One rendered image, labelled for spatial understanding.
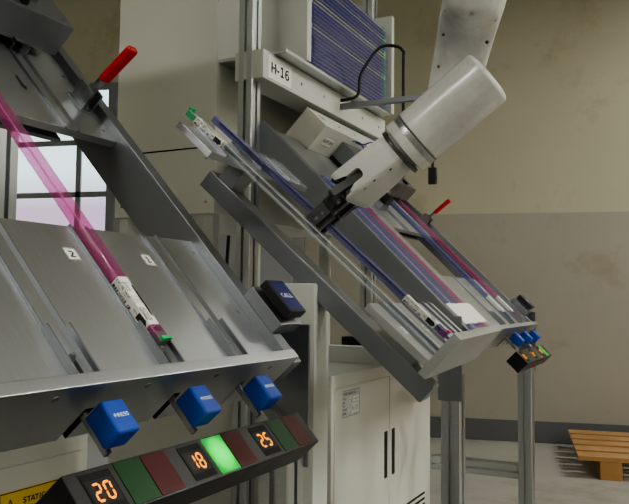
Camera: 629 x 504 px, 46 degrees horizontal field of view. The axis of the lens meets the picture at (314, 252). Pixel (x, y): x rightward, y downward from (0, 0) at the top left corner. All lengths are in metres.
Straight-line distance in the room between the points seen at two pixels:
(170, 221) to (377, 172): 0.30
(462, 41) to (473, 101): 0.12
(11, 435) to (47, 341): 0.08
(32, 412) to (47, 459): 0.45
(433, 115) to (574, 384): 3.51
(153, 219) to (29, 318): 0.37
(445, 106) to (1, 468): 0.72
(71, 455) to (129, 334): 0.38
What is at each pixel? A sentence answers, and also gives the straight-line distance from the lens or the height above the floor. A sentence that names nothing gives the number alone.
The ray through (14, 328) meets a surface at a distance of 0.61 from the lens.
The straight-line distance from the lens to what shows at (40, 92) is 0.99.
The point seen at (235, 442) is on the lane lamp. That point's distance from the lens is 0.70.
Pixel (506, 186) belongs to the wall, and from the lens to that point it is 4.47.
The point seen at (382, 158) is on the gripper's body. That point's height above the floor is 0.99.
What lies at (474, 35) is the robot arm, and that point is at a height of 1.17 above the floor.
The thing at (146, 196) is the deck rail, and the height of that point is 0.92.
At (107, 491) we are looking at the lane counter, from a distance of 0.57.
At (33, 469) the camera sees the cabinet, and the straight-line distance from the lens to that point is 1.00.
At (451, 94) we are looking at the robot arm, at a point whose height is 1.07.
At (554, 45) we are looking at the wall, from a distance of 4.68.
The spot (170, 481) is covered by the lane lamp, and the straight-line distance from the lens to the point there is 0.61.
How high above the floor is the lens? 0.79
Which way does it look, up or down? 4 degrees up
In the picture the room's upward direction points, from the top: 1 degrees clockwise
